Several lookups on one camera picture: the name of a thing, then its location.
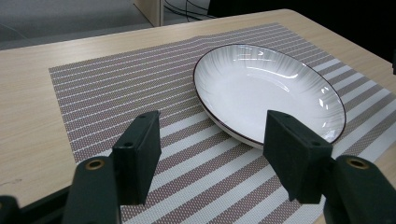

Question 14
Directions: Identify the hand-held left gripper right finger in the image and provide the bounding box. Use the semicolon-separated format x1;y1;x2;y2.
262;109;396;224

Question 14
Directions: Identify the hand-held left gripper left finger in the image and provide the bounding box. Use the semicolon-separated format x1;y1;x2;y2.
62;110;163;224

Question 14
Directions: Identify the white plate with dark rim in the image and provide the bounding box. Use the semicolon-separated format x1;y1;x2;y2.
192;43;347;150

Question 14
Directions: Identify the striped woven placemat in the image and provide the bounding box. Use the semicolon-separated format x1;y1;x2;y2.
48;21;396;224

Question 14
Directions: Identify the black cable bundle at socket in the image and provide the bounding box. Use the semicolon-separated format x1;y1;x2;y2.
163;0;216;21

